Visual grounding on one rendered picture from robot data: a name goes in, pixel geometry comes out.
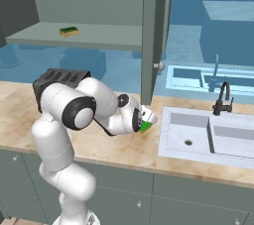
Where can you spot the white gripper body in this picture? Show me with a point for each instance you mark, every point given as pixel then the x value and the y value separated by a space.
pixel 151 115

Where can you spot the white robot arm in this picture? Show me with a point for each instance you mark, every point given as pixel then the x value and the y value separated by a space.
pixel 66 143

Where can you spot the green and yellow sponge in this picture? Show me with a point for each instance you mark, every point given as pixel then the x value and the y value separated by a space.
pixel 69 31
pixel 144 128

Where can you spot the white double sink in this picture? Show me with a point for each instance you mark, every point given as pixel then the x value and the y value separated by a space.
pixel 198 143

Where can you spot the grey-green base cabinet panel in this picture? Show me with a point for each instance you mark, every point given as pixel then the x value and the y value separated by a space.
pixel 125 177
pixel 205 191

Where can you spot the small silver cabinet knob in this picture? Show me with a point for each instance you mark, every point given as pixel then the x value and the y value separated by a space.
pixel 236 221
pixel 15 158
pixel 139 204

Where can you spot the grey-green base cabinet door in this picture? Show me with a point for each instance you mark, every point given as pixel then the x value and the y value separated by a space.
pixel 20 182
pixel 195 214
pixel 122 209

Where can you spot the dark grey-green cabinet door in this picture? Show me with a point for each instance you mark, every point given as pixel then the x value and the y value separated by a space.
pixel 16 7

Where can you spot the round silver door knob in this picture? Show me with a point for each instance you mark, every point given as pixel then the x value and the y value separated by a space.
pixel 159 66

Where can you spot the black tap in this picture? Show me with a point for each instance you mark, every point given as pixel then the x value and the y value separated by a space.
pixel 222 100

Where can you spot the black toaster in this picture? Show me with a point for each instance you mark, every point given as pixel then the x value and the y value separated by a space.
pixel 59 76

